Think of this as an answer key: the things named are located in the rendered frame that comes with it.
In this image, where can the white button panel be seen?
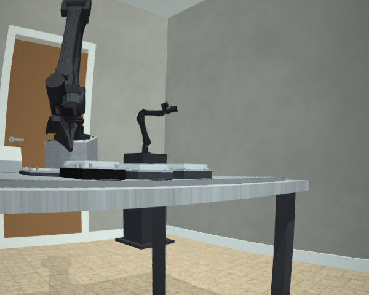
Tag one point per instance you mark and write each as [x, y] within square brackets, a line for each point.
[10, 159]

